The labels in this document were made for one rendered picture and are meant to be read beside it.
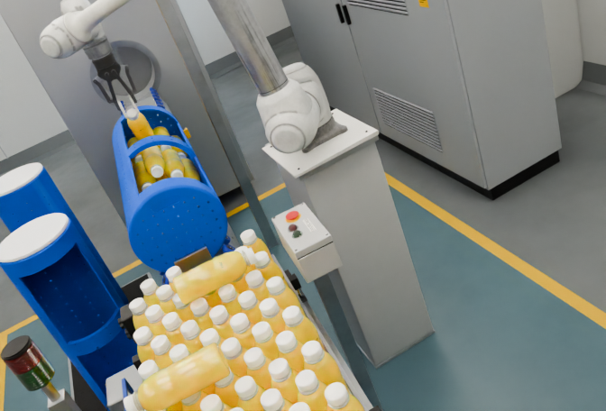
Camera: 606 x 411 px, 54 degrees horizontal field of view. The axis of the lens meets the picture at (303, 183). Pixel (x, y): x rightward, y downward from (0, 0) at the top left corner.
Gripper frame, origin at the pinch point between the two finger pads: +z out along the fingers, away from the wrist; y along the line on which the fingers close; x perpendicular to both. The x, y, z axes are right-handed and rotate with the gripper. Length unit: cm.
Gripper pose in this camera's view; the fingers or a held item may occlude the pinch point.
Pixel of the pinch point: (128, 106)
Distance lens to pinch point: 229.2
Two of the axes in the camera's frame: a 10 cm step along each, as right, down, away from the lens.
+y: -8.9, 4.4, -1.4
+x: 3.3, 3.7, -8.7
